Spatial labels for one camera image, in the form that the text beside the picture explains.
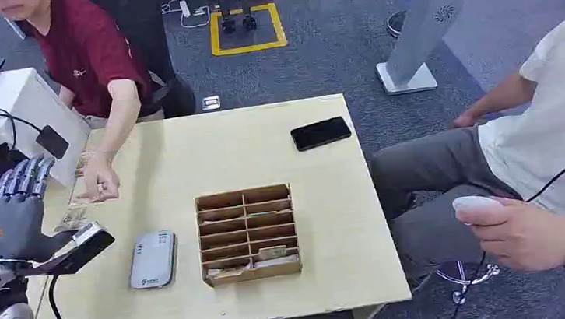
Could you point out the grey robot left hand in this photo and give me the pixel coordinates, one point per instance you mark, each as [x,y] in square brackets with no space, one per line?
[9,226]

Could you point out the person's left hand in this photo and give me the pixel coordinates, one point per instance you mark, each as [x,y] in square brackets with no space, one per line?
[102,178]
[528,235]

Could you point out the person's right hand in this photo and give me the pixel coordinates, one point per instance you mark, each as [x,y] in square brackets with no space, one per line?
[465,120]

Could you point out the white handheld controller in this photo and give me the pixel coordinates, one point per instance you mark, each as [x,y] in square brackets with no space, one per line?
[473,202]

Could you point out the black power adapter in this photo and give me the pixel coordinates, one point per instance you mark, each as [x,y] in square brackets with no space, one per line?
[52,141]

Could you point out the chrome chair base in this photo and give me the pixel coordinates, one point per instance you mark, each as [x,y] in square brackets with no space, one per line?
[462,282]

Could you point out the person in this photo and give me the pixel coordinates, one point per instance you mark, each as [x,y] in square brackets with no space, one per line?
[558,116]
[86,53]

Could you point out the grey card reader device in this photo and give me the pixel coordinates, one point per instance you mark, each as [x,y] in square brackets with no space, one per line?
[152,260]

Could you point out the grey panel with white base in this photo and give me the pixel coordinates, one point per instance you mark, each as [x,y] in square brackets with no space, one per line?
[419,21]

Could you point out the white box stand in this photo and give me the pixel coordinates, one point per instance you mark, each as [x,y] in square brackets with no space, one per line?
[23,100]

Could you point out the small silver floor socket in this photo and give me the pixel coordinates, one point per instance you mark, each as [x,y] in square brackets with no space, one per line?
[211,103]

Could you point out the black smartphone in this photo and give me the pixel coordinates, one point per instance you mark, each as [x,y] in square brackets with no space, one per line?
[320,133]

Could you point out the wooden card box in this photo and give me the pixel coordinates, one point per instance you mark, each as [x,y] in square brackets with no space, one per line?
[252,275]

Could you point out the white power strip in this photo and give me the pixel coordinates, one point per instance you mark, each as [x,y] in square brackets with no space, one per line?
[184,8]

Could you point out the black robot legs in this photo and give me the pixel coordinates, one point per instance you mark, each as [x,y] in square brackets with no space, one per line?
[238,23]

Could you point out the yellow floor tape frame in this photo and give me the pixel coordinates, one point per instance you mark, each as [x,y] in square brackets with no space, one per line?
[249,47]

